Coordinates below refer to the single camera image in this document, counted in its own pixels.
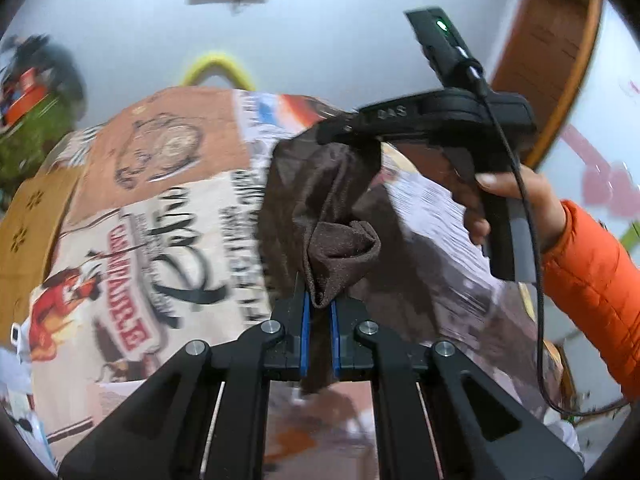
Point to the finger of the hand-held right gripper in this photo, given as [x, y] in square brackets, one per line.
[340, 130]

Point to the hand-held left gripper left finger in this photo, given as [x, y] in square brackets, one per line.
[305, 340]

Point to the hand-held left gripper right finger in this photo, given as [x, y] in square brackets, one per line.
[335, 345]

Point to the brown shirt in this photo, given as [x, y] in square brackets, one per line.
[320, 200]

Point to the person's right forearm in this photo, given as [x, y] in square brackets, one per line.
[595, 280]

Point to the pile of clothes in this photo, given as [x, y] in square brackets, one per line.
[25, 50]

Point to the person's right hand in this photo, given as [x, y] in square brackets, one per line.
[540, 200]

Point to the brown wooden door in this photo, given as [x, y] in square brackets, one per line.
[550, 60]

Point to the yellow foam tube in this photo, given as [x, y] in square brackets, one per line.
[215, 60]

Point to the printed bedsheet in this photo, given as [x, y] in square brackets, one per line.
[165, 210]

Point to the bamboo lap table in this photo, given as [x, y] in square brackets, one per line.
[30, 240]

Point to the orange box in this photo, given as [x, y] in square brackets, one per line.
[27, 95]

